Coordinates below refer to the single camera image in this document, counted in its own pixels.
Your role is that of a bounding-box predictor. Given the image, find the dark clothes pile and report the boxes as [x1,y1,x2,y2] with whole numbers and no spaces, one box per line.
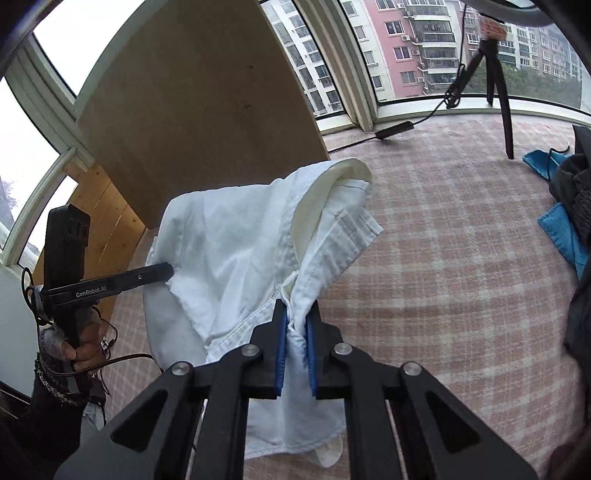
[546,124,591,370]

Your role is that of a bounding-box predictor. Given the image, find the wooden board panel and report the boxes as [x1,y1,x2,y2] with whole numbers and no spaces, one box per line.
[76,1,328,228]

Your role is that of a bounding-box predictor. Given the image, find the black tripod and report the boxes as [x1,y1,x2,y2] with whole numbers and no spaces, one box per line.
[445,15,514,159]

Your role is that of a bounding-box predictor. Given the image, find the pine wood cabinet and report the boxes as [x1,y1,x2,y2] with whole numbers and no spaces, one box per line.
[32,161,150,324]

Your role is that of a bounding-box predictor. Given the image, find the black cable with inline switch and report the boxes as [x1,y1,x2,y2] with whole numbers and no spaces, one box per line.
[324,0,468,153]

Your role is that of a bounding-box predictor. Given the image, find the blue cloth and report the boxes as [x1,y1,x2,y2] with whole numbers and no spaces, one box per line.
[522,149,589,280]

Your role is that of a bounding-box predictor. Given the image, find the left forearm dark sleeve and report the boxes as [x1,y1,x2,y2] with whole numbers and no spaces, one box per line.
[1,354,88,479]

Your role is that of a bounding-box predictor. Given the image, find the left gloved hand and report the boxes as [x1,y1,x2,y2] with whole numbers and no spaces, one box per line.
[38,308,104,371]

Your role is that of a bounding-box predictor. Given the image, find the pink plaid tablecloth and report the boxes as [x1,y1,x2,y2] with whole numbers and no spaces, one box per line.
[104,116,584,479]

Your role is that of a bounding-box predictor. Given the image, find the white shirt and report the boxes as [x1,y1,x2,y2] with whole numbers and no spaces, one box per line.
[143,158,382,468]

